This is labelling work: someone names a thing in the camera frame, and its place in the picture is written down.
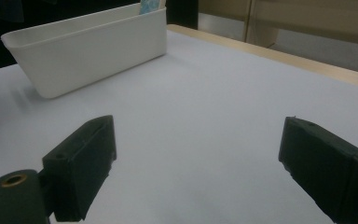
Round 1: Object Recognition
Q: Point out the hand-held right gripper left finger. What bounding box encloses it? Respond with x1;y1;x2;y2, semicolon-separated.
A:
41;114;117;223

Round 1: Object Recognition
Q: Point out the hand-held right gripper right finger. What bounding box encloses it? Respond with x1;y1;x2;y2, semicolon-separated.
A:
277;116;358;224

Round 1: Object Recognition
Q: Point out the white plastic bin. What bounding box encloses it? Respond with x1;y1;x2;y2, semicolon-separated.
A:
0;2;168;100

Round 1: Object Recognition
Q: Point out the beige illustrated phone case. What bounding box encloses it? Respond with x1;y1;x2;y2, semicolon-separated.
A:
138;0;166;16

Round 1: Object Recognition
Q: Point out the beige office desk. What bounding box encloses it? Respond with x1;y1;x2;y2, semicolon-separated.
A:
198;0;358;77

